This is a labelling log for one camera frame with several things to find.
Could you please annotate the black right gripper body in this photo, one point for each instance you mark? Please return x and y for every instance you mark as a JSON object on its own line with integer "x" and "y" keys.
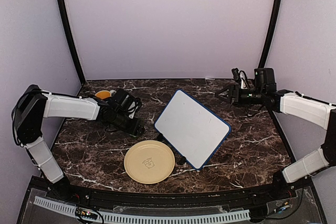
{"x": 251, "y": 99}

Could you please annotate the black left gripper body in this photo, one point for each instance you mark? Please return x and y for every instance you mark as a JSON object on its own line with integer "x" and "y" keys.
{"x": 119, "y": 123}

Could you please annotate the blue framed whiteboard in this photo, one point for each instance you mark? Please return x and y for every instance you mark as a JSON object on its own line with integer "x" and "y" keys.
{"x": 192, "y": 129}

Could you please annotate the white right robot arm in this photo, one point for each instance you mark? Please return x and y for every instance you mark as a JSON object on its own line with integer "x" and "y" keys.
{"x": 308, "y": 123}

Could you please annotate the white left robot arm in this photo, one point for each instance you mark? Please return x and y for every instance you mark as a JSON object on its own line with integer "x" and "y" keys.
{"x": 36, "y": 105}

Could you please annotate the white patterned mug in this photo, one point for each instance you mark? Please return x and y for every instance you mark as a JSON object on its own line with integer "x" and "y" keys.
{"x": 105, "y": 94}

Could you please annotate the yellow plate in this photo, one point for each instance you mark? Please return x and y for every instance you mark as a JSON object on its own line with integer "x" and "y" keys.
{"x": 149, "y": 162}

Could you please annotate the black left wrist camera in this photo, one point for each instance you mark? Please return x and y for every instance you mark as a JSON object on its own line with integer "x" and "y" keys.
{"x": 124, "y": 102}

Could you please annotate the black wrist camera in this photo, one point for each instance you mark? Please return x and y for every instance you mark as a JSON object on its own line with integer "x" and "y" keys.
{"x": 124, "y": 102}
{"x": 265, "y": 80}

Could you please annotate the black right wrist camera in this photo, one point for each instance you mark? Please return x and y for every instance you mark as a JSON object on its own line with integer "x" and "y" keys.
{"x": 265, "y": 80}

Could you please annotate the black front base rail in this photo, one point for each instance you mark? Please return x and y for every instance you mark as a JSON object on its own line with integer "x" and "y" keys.
{"x": 255, "y": 198}

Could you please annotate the white slotted cable duct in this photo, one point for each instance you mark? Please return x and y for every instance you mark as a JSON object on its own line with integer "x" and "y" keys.
{"x": 143, "y": 215}

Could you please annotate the black right frame post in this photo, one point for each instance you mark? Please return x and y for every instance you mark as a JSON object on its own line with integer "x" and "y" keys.
{"x": 270, "y": 33}

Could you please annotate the black frame post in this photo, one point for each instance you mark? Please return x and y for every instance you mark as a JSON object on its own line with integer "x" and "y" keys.
{"x": 70, "y": 41}
{"x": 270, "y": 33}

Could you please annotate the black left frame post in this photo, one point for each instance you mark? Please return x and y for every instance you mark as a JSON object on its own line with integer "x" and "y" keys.
{"x": 70, "y": 41}

